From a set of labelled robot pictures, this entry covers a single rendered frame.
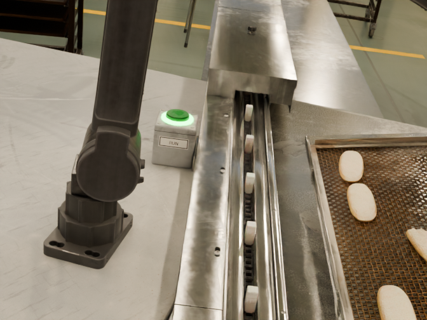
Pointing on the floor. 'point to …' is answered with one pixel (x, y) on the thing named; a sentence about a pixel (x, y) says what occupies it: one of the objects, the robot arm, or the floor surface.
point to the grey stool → (189, 21)
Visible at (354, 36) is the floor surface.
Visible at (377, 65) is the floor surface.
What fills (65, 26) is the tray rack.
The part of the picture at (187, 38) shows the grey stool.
